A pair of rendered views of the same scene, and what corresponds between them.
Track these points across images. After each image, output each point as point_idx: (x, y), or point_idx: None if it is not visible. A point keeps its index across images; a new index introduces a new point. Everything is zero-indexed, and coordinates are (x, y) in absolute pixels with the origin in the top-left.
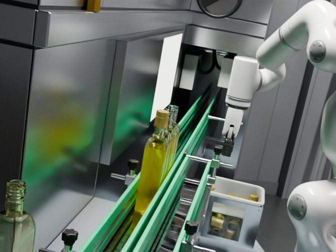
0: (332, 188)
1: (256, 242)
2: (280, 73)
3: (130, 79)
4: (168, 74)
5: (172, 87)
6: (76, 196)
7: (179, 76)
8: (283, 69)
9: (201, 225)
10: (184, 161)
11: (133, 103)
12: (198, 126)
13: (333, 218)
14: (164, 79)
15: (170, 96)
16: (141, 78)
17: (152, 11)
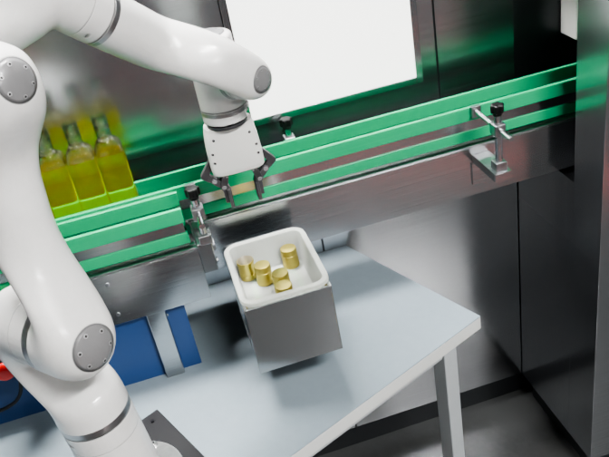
0: (10, 305)
1: (390, 379)
2: (177, 75)
3: (44, 74)
4: (343, 31)
5: (413, 48)
6: None
7: (551, 8)
8: (175, 67)
9: (122, 296)
10: (149, 198)
11: (98, 102)
12: (365, 134)
13: (4, 352)
14: (308, 45)
15: (406, 65)
16: (113, 65)
17: None
